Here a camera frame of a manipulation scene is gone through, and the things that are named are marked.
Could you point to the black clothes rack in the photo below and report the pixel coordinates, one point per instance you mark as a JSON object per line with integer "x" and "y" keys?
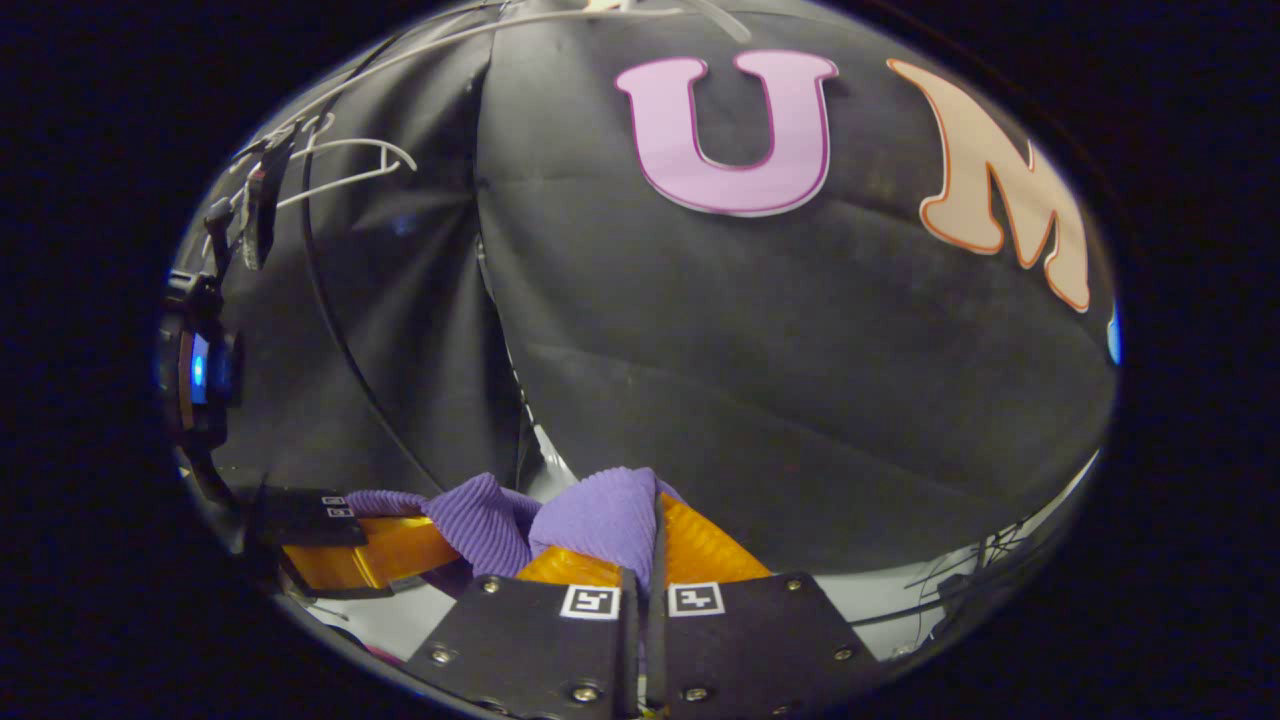
{"x": 340, "y": 345}

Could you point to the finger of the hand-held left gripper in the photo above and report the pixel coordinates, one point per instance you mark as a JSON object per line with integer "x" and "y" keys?
{"x": 295, "y": 495}
{"x": 300, "y": 528}

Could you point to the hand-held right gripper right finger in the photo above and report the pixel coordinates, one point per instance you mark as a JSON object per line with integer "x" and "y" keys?
{"x": 750, "y": 640}

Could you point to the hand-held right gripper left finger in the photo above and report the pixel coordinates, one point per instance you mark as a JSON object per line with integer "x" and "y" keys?
{"x": 520, "y": 640}

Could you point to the black backdrop cloth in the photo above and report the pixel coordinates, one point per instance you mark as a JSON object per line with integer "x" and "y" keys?
{"x": 750, "y": 350}

